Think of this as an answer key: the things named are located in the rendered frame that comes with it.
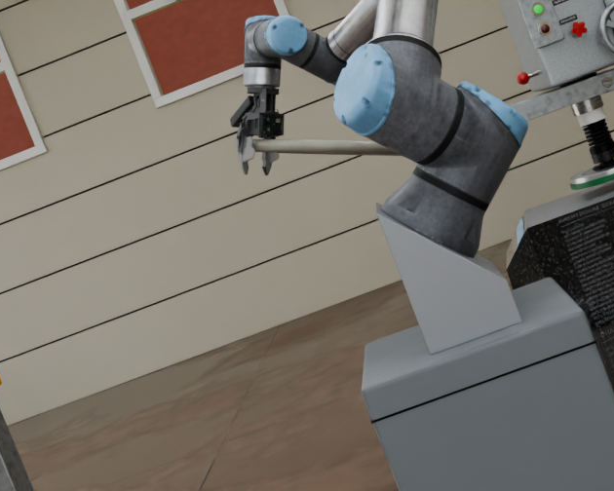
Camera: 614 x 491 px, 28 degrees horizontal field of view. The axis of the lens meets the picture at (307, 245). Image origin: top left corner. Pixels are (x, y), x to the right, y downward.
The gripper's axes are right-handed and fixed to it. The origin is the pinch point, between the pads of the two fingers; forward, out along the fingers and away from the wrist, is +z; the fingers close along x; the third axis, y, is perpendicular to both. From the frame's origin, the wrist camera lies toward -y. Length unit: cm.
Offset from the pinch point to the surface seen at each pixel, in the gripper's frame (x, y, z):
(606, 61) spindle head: 75, 44, -30
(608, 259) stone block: 65, 57, 19
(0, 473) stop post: -61, -6, 71
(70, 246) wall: 216, -625, 63
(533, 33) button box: 58, 36, -36
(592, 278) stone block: 61, 56, 23
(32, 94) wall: 188, -638, -53
